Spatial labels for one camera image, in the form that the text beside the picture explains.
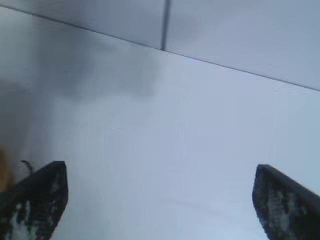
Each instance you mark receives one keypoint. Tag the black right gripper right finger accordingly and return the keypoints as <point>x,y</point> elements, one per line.
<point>287,207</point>

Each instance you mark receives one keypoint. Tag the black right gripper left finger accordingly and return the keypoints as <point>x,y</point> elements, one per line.
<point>37,200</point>

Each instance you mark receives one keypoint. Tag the brown wicker basket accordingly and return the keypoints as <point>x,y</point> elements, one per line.
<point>3,170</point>

